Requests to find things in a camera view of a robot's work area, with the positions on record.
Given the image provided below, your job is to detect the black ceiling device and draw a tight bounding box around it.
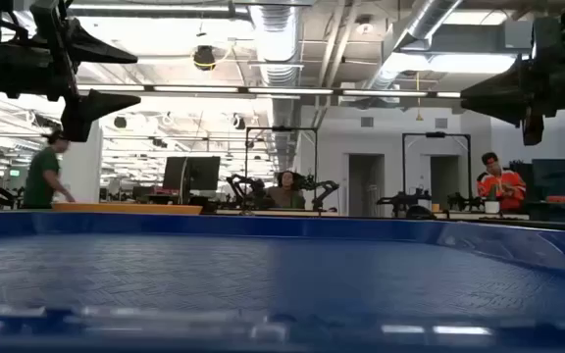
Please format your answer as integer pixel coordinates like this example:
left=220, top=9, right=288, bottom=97
left=192, top=44, right=217, bottom=73

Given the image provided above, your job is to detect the blue plastic tray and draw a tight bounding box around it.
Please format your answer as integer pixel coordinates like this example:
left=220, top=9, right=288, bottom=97
left=0, top=210, right=565, bottom=353

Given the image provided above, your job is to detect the wooden background table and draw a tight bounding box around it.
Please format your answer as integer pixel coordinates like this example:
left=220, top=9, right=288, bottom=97
left=433, top=211, right=531, bottom=222
left=216, top=209, right=340, bottom=219

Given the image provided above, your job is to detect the silver ventilation duct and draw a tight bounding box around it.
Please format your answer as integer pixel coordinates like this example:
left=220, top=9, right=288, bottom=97
left=363, top=0, right=465, bottom=92
left=248, top=3, right=304, bottom=171

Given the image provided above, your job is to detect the black metal rig frame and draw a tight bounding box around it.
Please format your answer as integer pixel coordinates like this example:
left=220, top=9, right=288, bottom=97
left=244, top=126, right=320, bottom=213
left=401, top=131, right=473, bottom=213

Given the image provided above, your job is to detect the black computer monitor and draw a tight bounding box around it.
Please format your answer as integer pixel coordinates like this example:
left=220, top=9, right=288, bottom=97
left=162, top=155, right=222, bottom=193

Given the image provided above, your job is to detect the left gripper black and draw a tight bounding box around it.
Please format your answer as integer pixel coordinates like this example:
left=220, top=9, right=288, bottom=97
left=0, top=0, right=142, bottom=143

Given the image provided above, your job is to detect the black cabinet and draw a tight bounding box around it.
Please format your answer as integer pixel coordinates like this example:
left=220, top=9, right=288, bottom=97
left=531, top=158, right=565, bottom=203

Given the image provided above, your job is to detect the long ceiling light bar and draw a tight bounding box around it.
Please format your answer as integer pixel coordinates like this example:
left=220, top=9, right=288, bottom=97
left=76, top=83, right=463, bottom=100

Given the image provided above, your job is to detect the grey door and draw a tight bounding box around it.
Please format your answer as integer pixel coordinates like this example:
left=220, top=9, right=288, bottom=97
left=429, top=154, right=461, bottom=210
left=347, top=152, right=386, bottom=218

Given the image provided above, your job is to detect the black domed object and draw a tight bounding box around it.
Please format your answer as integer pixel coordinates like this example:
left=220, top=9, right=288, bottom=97
left=405, top=204, right=437, bottom=221

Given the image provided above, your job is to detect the person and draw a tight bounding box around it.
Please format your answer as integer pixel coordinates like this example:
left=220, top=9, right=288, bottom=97
left=264, top=170, right=307, bottom=211
left=21, top=129, right=77, bottom=211
left=476, top=151, right=528, bottom=213

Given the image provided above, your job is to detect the small plant in white pot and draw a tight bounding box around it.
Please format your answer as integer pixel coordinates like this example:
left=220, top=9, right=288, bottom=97
left=483, top=185, right=502, bottom=215

